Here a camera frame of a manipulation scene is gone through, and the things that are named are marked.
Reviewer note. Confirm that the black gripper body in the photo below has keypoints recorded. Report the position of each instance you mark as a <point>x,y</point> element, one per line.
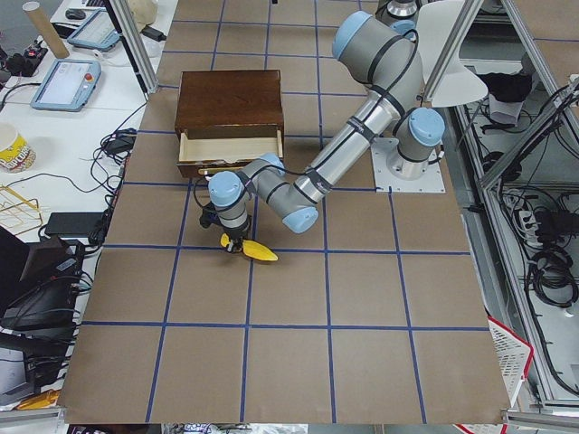
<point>235,233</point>

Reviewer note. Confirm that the yellow corn cob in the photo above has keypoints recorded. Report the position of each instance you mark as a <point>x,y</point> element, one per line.
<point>254,250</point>

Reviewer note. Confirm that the light wood drawer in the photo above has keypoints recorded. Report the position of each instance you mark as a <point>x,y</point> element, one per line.
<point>228,150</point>

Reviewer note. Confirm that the dark wooden drawer cabinet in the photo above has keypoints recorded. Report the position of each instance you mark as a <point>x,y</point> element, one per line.
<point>227,104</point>

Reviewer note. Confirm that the black power adapter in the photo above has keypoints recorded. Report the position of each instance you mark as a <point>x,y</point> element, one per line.
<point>72,224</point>

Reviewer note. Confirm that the near teach pendant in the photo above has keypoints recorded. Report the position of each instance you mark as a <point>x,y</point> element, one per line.
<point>67,85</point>

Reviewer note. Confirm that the teach pendant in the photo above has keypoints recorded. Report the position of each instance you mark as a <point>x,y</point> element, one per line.
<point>67,85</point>
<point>96,33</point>

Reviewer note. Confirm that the popcorn paper cup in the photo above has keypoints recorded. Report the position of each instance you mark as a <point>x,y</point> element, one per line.
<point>16,155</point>

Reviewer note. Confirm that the far teach pendant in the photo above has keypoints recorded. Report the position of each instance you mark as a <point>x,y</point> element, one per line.
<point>96,33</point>

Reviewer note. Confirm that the white chair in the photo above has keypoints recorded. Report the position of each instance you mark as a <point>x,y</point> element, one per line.
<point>442,27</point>

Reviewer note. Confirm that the white plastic basket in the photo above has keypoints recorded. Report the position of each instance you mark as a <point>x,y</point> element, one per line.
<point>514,357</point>

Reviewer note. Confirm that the cardboard tube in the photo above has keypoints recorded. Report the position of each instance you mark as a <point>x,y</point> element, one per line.
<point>44,27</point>

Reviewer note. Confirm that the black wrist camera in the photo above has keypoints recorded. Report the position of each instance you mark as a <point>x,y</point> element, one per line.
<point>208,217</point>

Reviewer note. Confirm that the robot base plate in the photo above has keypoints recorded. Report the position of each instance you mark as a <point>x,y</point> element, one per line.
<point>393,174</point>

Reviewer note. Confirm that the aluminium frame post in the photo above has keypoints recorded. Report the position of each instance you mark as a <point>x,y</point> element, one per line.
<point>124,24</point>

